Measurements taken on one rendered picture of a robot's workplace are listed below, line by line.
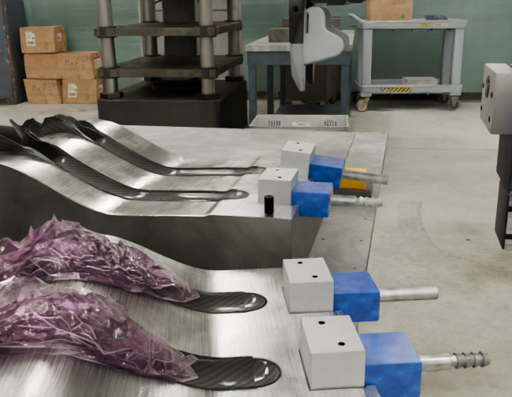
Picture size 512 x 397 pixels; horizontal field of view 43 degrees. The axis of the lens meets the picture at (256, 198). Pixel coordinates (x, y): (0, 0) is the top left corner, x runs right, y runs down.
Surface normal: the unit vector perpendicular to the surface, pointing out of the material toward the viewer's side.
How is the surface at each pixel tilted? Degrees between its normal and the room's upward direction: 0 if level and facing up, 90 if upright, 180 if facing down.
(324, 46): 77
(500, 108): 90
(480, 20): 90
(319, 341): 0
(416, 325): 0
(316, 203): 90
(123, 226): 90
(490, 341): 0
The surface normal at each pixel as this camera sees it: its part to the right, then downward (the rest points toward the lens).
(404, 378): 0.07, 0.29
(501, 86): -0.22, 0.29
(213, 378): 0.15, -0.94
